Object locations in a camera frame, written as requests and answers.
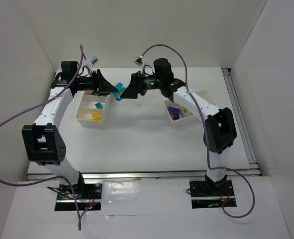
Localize large yellow lego brick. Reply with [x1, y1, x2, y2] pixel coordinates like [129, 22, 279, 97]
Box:
[92, 113, 102, 121]

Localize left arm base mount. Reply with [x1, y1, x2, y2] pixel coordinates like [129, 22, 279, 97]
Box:
[47, 182, 103, 212]

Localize purple cable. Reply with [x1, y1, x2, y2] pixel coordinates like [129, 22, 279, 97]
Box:
[0, 44, 88, 231]
[134, 44, 255, 219]

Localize aluminium rail front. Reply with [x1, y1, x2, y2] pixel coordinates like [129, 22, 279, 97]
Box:
[27, 169, 237, 180]

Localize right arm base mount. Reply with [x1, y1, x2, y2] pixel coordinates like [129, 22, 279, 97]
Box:
[186, 177, 237, 209]

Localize aluminium rail right side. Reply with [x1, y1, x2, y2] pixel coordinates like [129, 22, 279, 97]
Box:
[221, 68, 261, 176]

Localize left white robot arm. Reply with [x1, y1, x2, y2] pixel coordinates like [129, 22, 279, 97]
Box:
[22, 61, 117, 188]

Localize green sloped lego brick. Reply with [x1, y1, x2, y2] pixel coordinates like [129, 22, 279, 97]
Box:
[182, 108, 193, 117]

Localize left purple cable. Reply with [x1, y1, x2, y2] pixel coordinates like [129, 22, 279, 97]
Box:
[0, 44, 88, 231]

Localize purple printed lego brick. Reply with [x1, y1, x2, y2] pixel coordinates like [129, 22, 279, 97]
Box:
[172, 114, 181, 120]

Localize right white divided tray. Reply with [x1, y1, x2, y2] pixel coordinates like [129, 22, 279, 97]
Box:
[164, 90, 219, 128]

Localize teal character lego figure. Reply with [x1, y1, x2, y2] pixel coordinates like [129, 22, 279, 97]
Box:
[111, 82, 126, 101]

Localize aluminium rail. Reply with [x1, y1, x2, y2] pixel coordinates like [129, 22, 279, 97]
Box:
[221, 68, 261, 176]
[27, 169, 237, 180]

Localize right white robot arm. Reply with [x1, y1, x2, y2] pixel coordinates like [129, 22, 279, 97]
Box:
[121, 58, 237, 191]

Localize left white divided tray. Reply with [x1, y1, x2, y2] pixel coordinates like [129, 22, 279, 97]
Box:
[75, 91, 112, 128]

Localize small teal lego brick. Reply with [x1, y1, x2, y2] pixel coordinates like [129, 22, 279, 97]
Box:
[95, 102, 104, 109]

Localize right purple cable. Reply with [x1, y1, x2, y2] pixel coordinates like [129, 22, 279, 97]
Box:
[134, 44, 255, 219]

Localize white divided tray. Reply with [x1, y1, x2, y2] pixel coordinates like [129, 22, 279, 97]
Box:
[164, 90, 219, 128]
[75, 91, 112, 128]

